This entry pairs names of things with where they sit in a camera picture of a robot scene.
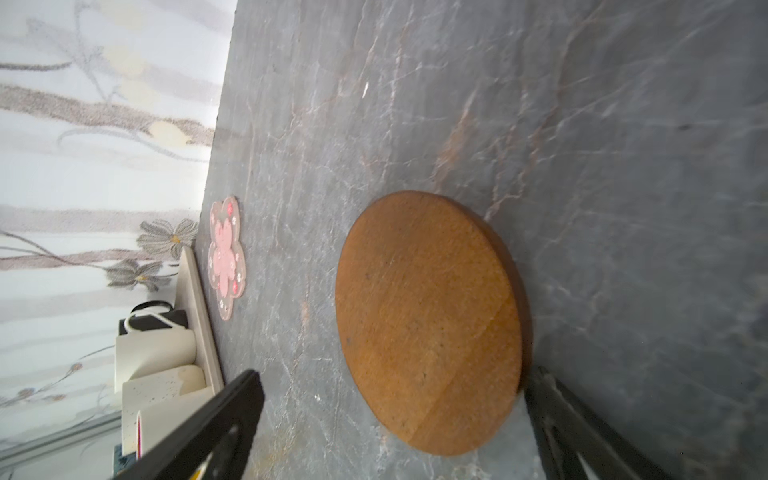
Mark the blue patterned mug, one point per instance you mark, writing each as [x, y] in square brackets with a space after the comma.
[122, 461]

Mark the white mug red inside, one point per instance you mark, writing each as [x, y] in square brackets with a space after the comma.
[156, 422]

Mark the pink flower silicone coaster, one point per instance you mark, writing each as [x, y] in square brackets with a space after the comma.
[226, 259]

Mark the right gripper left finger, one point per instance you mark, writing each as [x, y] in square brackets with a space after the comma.
[214, 443]

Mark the plain white mug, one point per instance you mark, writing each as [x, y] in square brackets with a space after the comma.
[141, 353]

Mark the black mug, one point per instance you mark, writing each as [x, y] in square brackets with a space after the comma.
[150, 321]

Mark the speckled white mug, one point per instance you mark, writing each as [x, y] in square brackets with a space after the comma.
[153, 389]

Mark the beige rectangular serving tray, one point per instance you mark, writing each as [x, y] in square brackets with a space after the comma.
[190, 297]

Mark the plain wooden round coaster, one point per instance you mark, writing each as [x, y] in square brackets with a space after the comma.
[433, 321]

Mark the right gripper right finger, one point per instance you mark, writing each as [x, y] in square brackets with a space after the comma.
[570, 435]

